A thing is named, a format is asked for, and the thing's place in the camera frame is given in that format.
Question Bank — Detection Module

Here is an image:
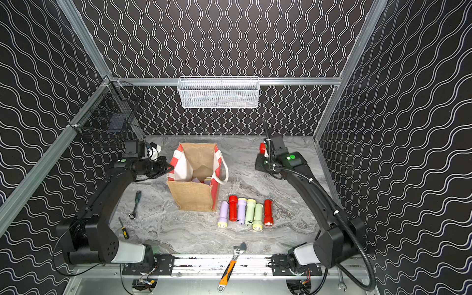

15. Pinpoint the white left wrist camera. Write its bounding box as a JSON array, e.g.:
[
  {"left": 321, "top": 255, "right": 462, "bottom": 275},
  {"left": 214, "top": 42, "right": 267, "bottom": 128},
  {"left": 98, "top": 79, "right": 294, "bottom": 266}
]
[{"left": 146, "top": 143, "right": 162, "bottom": 161}]

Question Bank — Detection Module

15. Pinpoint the light green flashlight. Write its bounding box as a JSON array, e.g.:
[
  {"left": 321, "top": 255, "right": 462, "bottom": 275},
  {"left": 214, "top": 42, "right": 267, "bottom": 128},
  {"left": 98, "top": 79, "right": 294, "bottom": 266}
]
[
  {"left": 245, "top": 199, "right": 257, "bottom": 227},
  {"left": 252, "top": 203, "right": 264, "bottom": 231}
]

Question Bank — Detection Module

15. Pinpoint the yellow black small screwdriver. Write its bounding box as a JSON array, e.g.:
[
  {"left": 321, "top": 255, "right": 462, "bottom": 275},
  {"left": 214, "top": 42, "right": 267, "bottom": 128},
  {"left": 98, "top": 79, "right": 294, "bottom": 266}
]
[{"left": 118, "top": 217, "right": 130, "bottom": 240}]

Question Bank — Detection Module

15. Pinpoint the jute tote bag red trim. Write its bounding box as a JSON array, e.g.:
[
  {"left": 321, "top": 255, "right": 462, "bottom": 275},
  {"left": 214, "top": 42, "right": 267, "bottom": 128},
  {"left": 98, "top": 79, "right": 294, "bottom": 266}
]
[{"left": 167, "top": 143, "right": 229, "bottom": 212}]

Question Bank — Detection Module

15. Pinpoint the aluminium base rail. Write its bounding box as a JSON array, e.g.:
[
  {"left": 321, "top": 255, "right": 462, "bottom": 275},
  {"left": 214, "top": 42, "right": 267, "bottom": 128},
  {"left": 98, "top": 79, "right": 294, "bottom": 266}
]
[{"left": 73, "top": 252, "right": 373, "bottom": 278}]

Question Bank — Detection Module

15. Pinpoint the silver combination wrench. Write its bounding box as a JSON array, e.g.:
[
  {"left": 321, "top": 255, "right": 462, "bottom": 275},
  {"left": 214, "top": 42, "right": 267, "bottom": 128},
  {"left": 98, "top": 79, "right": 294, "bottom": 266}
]
[{"left": 338, "top": 274, "right": 347, "bottom": 292}]

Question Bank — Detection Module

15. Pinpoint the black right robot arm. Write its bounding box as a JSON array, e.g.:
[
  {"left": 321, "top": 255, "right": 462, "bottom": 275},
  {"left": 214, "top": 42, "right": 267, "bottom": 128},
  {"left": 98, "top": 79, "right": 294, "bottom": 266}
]
[{"left": 255, "top": 133, "right": 376, "bottom": 292}]

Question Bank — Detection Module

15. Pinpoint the white wire mesh basket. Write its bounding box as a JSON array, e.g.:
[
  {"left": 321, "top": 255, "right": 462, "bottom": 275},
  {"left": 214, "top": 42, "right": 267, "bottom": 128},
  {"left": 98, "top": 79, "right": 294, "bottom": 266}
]
[{"left": 177, "top": 76, "right": 261, "bottom": 109}]

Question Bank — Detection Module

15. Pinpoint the red flashlight front row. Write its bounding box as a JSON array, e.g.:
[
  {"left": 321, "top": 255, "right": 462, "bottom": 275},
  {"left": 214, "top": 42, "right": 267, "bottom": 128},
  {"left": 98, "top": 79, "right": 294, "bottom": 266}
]
[{"left": 229, "top": 195, "right": 238, "bottom": 222}]

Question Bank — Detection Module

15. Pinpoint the orange handled adjustable wrench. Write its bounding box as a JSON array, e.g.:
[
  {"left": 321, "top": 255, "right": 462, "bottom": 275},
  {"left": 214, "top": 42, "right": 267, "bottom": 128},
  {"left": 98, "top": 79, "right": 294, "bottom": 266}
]
[{"left": 218, "top": 242, "right": 247, "bottom": 293}]

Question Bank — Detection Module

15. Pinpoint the lavender flashlight yellow head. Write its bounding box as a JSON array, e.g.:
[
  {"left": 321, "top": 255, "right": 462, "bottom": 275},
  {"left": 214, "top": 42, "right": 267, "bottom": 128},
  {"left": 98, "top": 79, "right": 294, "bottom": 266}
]
[{"left": 217, "top": 201, "right": 229, "bottom": 228}]

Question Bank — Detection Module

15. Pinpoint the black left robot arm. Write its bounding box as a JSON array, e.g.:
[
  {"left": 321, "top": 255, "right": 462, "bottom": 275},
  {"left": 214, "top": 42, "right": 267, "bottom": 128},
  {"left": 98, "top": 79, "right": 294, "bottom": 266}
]
[{"left": 56, "top": 141, "right": 173, "bottom": 265}]

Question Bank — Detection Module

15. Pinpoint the black wire mesh basket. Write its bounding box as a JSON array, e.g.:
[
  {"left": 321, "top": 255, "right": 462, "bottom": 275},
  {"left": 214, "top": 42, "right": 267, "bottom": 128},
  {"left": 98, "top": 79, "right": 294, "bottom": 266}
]
[{"left": 69, "top": 77, "right": 145, "bottom": 147}]

